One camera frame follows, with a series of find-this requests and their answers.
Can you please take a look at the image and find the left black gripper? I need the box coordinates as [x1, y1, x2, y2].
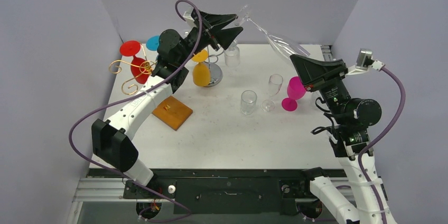
[177, 12, 243, 66]

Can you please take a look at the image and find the clear wine glass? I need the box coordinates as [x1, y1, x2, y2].
[240, 90, 257, 115]
[234, 4, 311, 66]
[261, 74, 283, 112]

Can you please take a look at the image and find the red wine glass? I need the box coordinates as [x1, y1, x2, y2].
[119, 40, 151, 84]

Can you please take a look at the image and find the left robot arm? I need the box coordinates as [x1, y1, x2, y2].
[91, 10, 243, 198]

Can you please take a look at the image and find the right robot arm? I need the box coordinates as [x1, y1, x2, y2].
[290, 50, 395, 223]

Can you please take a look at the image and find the pink wine glass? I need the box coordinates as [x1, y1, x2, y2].
[281, 76, 306, 111]

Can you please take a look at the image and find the clear ribbed glass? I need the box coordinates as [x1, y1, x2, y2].
[225, 40, 240, 67]

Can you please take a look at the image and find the yellow wine glass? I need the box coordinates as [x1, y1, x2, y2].
[191, 49, 211, 87]

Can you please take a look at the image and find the blue wine glass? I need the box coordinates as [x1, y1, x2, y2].
[145, 35, 160, 51]

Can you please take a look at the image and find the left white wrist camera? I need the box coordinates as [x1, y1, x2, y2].
[183, 7, 196, 28]

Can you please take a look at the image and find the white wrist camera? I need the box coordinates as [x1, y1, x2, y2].
[183, 7, 196, 28]
[346, 49, 385, 76]

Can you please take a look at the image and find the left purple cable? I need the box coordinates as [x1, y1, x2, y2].
[68, 0, 204, 224]

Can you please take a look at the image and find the chrome wire glass rack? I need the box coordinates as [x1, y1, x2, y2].
[205, 46, 224, 87]

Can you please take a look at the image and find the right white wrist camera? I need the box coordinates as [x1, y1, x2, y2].
[346, 49, 385, 76]

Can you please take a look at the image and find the gold wire glass rack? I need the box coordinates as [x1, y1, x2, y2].
[108, 42, 194, 131]

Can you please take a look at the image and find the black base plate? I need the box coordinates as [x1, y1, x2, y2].
[87, 168, 351, 216]

